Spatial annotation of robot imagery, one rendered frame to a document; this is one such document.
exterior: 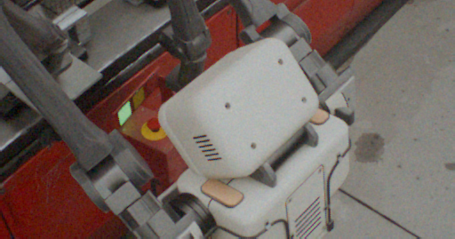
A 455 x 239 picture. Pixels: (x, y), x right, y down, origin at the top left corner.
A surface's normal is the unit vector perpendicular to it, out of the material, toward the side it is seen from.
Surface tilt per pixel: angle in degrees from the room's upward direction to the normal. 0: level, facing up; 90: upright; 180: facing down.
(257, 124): 47
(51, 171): 90
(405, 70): 0
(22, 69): 65
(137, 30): 0
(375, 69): 0
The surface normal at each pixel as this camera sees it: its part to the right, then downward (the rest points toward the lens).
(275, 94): 0.52, -0.13
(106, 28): -0.04, -0.69
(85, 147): 0.25, 0.32
